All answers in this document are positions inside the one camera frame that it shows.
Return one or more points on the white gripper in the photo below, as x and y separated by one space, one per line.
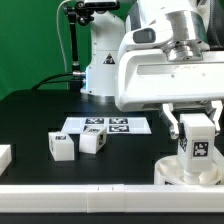
147 80

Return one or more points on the white round stool seat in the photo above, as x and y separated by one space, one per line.
169 171

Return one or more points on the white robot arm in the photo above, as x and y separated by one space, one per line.
166 55

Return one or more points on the white marker base sheet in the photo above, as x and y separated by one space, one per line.
112 125

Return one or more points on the white front fence bar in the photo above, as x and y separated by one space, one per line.
110 198

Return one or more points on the white left fence piece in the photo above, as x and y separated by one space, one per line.
5 157

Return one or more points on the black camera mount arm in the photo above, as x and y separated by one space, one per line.
82 15

